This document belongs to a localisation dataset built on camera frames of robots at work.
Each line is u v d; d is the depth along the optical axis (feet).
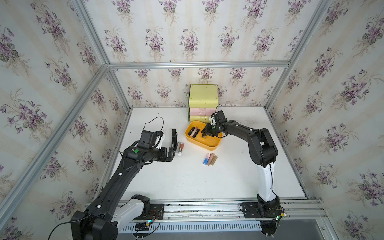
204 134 3.15
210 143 3.09
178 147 3.13
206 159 2.97
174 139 3.21
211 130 2.95
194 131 3.41
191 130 3.41
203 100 3.07
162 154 2.21
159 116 2.44
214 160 2.97
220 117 2.73
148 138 1.91
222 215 2.40
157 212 2.37
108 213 1.29
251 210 2.40
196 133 3.38
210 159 2.97
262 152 1.84
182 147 3.15
